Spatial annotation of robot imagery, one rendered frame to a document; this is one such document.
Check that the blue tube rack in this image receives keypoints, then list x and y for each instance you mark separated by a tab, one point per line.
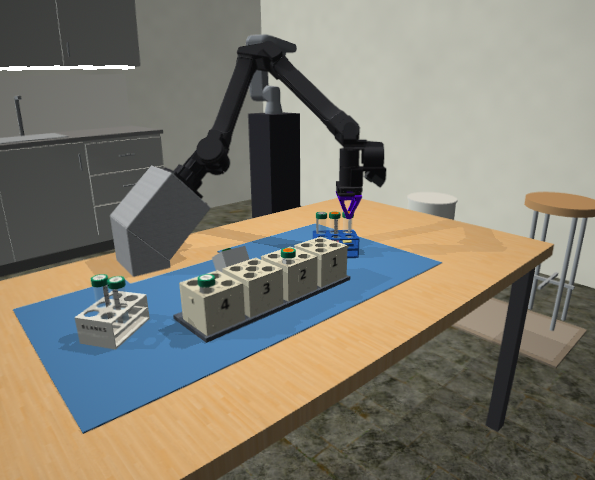
353	250

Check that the blue bench mat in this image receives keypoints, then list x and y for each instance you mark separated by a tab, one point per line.
99	385

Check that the green-capped conical centrifuge tube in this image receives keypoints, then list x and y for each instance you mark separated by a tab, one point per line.
206	283

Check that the beige bucket adapter with round holes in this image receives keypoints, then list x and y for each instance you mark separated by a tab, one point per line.
332	259
300	277
262	282

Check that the beige block with round holes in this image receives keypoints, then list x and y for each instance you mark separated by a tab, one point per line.
210	313

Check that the white tube rack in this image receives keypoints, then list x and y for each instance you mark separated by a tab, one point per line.
99	332

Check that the green-capped sample tube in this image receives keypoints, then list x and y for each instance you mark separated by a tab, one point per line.
321	222
288	255

